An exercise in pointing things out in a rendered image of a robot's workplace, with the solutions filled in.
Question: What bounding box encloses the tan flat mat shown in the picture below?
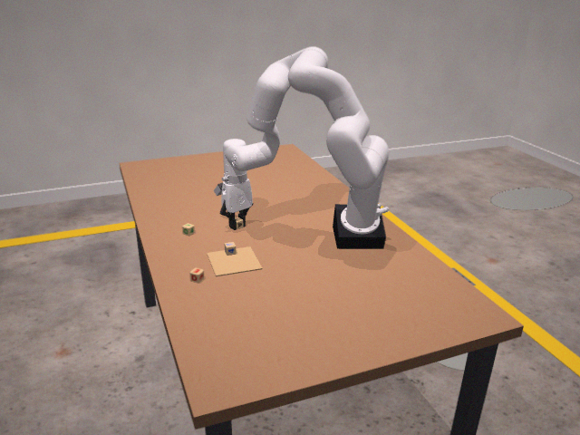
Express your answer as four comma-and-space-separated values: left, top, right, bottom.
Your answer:
208, 246, 263, 276

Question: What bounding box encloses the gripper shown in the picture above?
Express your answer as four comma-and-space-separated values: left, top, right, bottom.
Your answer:
220, 179, 253, 230

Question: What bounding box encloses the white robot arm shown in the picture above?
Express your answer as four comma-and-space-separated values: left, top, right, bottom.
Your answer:
222, 47, 389, 234

